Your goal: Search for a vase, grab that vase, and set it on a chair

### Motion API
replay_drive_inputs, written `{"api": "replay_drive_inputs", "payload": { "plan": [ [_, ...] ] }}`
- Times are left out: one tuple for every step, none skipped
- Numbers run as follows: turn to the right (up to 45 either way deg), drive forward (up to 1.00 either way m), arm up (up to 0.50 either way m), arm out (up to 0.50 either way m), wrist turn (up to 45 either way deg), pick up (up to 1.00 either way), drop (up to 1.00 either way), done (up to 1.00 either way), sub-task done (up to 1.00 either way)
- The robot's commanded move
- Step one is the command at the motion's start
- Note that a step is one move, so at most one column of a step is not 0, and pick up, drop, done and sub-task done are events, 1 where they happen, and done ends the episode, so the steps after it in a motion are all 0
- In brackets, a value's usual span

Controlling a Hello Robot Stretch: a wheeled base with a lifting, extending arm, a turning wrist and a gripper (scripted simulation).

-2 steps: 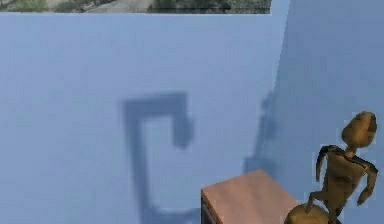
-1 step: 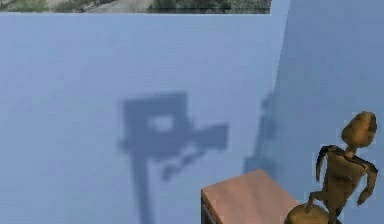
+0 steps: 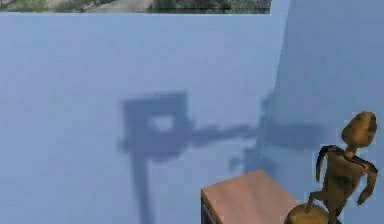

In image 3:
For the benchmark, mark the brown wooden cabinet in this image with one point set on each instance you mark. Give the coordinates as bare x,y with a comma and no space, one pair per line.
246,196

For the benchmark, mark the framed landscape picture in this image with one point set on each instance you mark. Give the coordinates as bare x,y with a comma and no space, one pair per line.
133,5

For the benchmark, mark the golden human figure statue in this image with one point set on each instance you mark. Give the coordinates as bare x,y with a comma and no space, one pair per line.
343,173

